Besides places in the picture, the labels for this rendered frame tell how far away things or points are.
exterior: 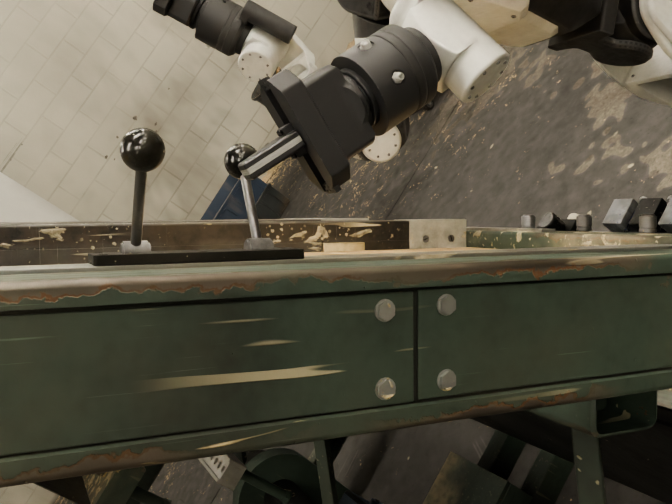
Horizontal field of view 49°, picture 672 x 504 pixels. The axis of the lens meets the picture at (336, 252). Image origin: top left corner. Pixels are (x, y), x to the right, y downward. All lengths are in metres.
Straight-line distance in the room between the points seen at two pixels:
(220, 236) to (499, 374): 0.74
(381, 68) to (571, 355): 0.31
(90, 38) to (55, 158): 1.01
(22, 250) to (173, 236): 0.22
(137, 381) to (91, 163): 5.91
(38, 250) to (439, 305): 0.77
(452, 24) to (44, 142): 5.67
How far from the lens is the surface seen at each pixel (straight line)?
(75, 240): 1.16
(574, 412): 0.70
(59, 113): 6.34
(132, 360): 0.43
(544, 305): 0.56
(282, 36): 1.32
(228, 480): 1.46
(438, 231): 1.37
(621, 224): 1.38
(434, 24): 0.76
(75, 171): 6.32
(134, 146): 0.63
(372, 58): 0.71
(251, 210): 0.74
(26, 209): 4.91
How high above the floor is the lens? 1.59
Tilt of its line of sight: 22 degrees down
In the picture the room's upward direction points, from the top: 55 degrees counter-clockwise
